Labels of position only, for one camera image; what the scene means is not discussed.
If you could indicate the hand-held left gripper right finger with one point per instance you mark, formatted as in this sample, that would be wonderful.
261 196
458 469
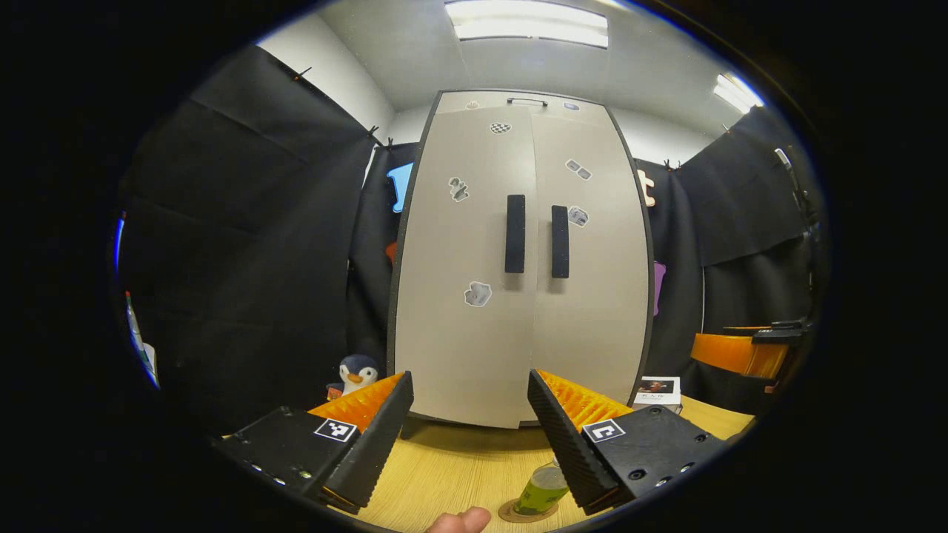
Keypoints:
570 444

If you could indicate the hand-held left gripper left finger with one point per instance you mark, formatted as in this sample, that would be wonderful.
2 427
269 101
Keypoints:
370 444

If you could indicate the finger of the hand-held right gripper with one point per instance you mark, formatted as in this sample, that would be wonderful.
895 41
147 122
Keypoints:
740 355

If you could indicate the green label plastic bottle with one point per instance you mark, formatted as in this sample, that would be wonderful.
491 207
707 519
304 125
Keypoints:
541 488

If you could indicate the round cork coaster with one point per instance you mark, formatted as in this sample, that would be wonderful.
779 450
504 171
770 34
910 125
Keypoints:
511 514

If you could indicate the grey cabinet door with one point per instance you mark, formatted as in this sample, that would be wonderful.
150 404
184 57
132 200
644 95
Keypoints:
459 355
600 333

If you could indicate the grey cabinet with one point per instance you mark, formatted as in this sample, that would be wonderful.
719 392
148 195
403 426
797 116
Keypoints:
474 333

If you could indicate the grey cabinet drawer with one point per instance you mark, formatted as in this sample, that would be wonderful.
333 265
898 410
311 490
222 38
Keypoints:
481 100

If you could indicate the penguin plush toy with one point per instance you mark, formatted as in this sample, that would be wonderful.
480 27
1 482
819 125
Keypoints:
357 374

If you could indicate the white book photo cover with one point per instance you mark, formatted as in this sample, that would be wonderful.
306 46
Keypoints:
658 391

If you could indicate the small ceiling light panel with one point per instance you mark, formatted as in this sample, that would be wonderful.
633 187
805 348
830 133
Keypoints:
737 92

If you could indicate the black backdrop cloth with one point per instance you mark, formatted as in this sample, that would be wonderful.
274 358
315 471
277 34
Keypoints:
244 237

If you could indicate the white board blue edge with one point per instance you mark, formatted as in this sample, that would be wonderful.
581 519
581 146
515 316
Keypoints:
144 348

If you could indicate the large ceiling light panel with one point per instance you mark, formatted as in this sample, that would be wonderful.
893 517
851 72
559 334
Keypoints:
529 22

